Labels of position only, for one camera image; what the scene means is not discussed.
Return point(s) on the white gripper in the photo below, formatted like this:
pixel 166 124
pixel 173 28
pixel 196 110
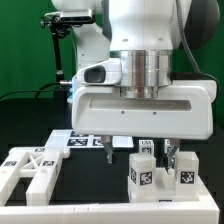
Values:
pixel 182 110

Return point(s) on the white chair seat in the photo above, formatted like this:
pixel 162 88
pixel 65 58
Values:
pixel 165 184

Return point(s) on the white tagged cube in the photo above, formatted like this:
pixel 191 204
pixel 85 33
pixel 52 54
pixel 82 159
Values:
pixel 167 146
pixel 146 146

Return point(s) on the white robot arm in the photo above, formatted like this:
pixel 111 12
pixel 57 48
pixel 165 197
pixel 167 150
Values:
pixel 125 85

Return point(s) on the white U-shaped fence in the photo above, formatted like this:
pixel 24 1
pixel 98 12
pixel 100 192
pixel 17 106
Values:
pixel 202 211

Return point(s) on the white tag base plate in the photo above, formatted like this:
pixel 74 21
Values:
pixel 68 138

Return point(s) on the white chair back frame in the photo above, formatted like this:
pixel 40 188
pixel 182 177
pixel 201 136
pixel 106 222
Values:
pixel 41 164

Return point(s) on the black camera stand pole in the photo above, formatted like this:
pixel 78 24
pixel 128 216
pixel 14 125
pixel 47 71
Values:
pixel 59 30

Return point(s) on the grey camera on stand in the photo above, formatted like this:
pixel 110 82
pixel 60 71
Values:
pixel 80 16

